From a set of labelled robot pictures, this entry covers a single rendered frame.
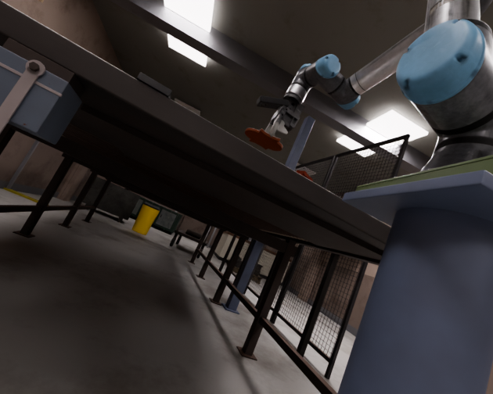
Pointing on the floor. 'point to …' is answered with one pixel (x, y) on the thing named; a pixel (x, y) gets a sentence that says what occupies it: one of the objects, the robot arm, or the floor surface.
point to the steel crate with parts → (113, 199)
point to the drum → (145, 219)
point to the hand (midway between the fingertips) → (264, 138)
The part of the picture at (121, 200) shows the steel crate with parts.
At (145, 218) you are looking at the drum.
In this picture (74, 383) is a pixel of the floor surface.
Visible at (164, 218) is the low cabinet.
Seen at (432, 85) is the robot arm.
